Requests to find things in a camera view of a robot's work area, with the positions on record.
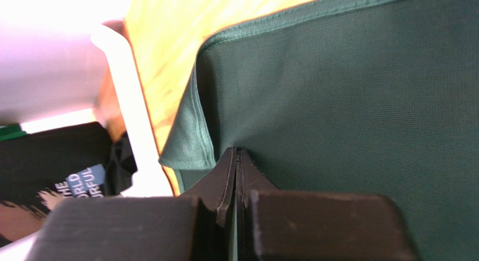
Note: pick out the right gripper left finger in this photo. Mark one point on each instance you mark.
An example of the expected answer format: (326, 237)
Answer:
(193, 226)

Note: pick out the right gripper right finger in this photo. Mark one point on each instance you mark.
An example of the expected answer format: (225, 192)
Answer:
(274, 224)

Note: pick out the dark green cloth napkin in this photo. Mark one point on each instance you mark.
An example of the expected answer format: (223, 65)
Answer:
(373, 96)

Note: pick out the black t-shirt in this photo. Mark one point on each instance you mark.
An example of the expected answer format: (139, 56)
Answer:
(40, 170)

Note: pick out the green t-shirt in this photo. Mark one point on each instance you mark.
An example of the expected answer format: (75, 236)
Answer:
(11, 131)

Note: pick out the white clothes rack base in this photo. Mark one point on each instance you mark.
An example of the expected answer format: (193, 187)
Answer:
(148, 180)

